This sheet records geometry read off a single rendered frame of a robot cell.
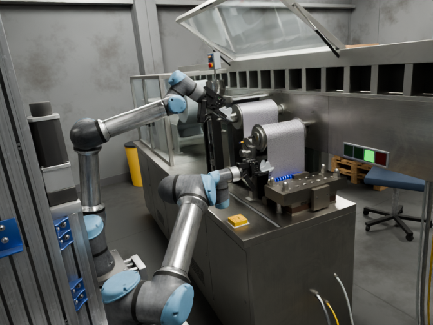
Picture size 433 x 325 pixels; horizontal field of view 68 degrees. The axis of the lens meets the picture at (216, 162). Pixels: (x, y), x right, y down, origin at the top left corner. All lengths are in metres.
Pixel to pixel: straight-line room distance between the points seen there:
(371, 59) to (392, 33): 6.28
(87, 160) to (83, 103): 3.60
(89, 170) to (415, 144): 1.34
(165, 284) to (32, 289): 0.40
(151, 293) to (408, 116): 1.13
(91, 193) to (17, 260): 0.54
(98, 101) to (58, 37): 0.96
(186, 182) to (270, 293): 0.74
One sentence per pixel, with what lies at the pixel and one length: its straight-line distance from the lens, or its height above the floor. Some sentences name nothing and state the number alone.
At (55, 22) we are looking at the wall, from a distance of 5.09.
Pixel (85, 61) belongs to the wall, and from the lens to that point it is 5.09.
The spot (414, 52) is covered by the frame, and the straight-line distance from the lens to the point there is 1.45.
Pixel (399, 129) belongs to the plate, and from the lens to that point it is 1.50.
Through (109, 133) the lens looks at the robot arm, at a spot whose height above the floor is 1.41.
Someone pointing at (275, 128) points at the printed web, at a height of 1.30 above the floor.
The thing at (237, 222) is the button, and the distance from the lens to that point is 1.54.
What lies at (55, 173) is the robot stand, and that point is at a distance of 1.12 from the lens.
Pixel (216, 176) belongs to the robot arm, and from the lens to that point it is 1.53.
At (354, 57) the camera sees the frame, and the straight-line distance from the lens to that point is 1.63.
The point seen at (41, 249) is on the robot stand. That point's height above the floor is 1.16.
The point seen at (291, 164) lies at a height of 1.09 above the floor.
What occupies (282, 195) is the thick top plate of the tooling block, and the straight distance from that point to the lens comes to 1.55.
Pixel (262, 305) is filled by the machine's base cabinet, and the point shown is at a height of 0.53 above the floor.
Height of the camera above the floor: 1.63
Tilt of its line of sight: 17 degrees down
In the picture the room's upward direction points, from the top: 5 degrees counter-clockwise
